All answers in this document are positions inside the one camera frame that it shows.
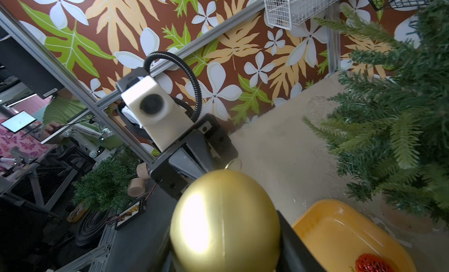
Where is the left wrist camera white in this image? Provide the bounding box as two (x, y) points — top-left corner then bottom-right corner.
(121, 76), (194, 151)

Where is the white wire basket left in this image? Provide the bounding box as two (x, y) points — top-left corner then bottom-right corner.
(264, 0), (339, 30)

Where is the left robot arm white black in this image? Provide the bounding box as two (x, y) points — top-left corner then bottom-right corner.
(116, 51), (238, 199)

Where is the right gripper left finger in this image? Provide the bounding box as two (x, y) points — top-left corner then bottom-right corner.
(150, 233), (175, 272)

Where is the yellow plastic tray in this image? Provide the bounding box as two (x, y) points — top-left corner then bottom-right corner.
(292, 199), (416, 272)

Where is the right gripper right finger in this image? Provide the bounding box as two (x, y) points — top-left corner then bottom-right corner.
(277, 211), (326, 272)

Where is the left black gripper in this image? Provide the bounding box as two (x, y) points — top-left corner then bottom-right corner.
(147, 114), (239, 200)

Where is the small green christmas tree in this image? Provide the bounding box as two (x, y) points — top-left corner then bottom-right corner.
(303, 0), (449, 222)

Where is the gold ball ornament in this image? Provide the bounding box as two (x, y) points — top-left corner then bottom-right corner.
(170, 169), (281, 272)

